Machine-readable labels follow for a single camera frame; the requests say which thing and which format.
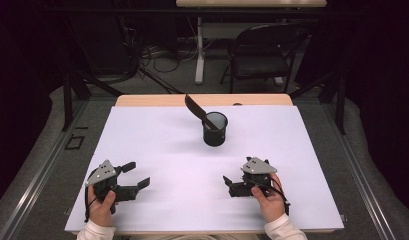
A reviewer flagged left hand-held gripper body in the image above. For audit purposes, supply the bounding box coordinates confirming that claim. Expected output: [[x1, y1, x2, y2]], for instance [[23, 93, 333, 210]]
[[84, 158, 140, 215]]

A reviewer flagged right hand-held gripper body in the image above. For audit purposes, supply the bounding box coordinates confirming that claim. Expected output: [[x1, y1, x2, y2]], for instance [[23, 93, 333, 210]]
[[228, 156, 279, 198]]

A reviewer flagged black mesh pen holder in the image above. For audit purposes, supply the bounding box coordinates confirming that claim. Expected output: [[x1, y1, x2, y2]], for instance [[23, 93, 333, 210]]
[[201, 111, 229, 148]]

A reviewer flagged dark brown comb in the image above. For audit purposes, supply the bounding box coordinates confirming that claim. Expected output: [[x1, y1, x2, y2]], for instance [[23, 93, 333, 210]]
[[184, 93, 222, 131]]

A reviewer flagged person's left hand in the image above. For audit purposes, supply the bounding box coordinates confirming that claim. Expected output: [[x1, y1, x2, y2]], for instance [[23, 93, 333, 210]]
[[87, 185, 118, 228]]

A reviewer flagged person's right hand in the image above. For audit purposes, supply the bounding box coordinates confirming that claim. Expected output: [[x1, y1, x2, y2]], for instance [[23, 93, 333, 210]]
[[250, 172, 289, 224]]

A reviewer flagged white table cover sheet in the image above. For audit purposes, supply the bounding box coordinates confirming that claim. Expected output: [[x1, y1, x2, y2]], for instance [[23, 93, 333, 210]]
[[64, 105, 345, 233]]

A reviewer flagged black metal stand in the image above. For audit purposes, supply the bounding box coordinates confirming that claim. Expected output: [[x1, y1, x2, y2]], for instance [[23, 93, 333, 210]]
[[287, 64, 347, 136], [61, 64, 125, 132]]

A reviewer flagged black folding chair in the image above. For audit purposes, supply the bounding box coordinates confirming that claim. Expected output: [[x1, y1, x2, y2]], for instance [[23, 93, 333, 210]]
[[219, 23, 310, 95]]

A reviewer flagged light wooden desk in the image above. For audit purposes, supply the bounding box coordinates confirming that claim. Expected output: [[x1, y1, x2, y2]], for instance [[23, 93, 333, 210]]
[[175, 0, 328, 85]]

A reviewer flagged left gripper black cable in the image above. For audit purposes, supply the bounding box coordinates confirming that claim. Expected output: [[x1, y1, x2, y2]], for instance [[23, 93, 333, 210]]
[[83, 184, 99, 224]]

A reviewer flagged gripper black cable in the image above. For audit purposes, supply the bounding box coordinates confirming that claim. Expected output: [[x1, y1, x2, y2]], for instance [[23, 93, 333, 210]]
[[83, 184, 99, 224], [267, 175, 291, 217]]

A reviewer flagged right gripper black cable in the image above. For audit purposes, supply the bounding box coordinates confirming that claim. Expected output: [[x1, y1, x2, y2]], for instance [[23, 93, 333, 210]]
[[267, 175, 291, 217]]

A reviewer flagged aluminium floor rail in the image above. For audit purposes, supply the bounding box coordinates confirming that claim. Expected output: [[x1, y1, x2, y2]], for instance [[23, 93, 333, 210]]
[[320, 102, 398, 240], [0, 99, 90, 240]]

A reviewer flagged bundle of floor cables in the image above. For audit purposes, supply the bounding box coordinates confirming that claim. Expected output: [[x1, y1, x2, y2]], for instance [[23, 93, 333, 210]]
[[120, 14, 201, 95]]

